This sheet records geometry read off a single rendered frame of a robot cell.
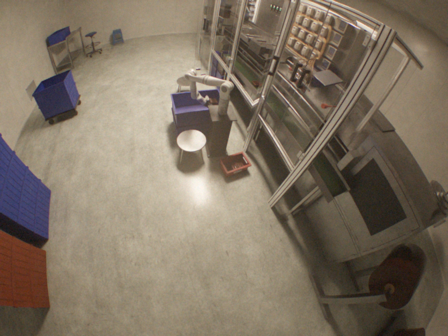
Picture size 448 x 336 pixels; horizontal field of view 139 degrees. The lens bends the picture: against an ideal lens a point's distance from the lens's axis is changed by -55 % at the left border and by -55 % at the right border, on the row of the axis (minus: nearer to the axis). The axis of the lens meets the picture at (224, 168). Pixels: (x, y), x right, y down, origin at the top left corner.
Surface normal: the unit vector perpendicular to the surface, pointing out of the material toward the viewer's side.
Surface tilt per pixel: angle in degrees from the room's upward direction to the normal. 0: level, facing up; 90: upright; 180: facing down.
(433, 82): 90
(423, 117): 90
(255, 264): 0
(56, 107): 90
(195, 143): 0
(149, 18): 90
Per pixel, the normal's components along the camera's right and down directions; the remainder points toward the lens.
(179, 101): 0.33, 0.80
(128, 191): 0.15, -0.56
